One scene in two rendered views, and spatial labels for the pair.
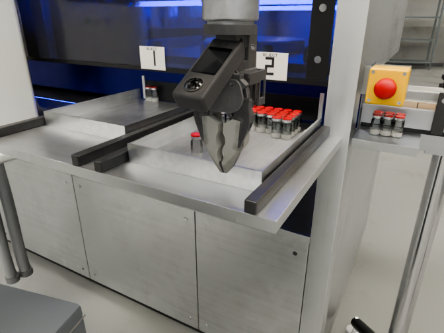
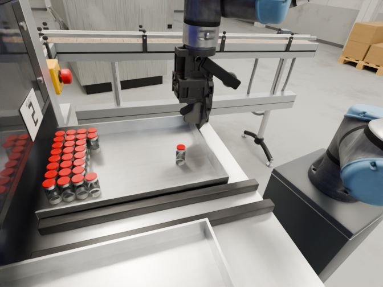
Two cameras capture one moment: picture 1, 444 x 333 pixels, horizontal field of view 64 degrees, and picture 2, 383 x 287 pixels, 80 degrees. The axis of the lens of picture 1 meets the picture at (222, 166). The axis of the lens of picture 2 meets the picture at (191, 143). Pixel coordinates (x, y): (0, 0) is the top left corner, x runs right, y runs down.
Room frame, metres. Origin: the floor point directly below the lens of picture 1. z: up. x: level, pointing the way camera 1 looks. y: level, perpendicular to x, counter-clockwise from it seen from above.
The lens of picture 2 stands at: (0.91, 0.32, 1.23)
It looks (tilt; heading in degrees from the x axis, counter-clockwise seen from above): 36 degrees down; 220
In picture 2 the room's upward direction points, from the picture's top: 5 degrees clockwise
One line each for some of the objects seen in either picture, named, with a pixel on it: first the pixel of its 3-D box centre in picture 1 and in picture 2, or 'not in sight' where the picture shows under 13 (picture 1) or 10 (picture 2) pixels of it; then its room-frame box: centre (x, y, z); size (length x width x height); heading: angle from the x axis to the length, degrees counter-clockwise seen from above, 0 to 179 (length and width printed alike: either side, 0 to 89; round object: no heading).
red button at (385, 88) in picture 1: (385, 88); (64, 76); (0.69, -0.32, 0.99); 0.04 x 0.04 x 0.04; 61
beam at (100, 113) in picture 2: not in sight; (199, 106); (-0.25, -0.60, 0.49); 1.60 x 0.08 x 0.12; 151
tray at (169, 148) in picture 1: (234, 137); (135, 155); (0.68, -0.03, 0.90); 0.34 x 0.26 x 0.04; 151
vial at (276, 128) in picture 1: (276, 127); (93, 143); (0.73, -0.12, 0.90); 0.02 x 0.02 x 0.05
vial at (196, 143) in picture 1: (196, 146); (180, 155); (0.61, 0.05, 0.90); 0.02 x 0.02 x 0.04
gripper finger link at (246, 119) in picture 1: (236, 116); not in sight; (0.49, -0.02, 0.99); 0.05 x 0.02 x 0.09; 61
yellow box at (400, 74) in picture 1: (388, 84); (44, 77); (0.73, -0.34, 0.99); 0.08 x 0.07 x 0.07; 151
